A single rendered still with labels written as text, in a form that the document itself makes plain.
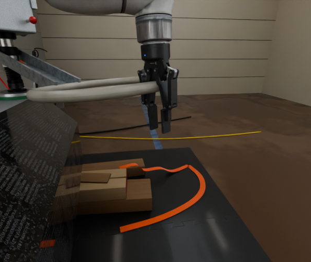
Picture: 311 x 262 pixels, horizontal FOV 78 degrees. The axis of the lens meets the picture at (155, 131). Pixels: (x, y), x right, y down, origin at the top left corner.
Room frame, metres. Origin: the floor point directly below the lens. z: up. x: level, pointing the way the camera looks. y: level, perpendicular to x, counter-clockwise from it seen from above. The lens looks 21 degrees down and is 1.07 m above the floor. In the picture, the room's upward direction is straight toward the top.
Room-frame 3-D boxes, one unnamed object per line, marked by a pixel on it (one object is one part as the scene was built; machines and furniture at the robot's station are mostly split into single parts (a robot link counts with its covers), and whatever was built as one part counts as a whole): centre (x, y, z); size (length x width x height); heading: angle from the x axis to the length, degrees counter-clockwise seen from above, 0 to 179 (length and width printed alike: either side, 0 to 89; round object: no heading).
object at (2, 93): (1.02, 0.72, 0.89); 0.21 x 0.21 x 0.01
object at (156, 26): (0.54, 0.00, 1.12); 0.09 x 0.09 x 0.06
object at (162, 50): (0.54, 0.00, 1.05); 0.08 x 0.07 x 0.09; 45
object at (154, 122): (0.55, 0.01, 0.89); 0.03 x 0.01 x 0.07; 135
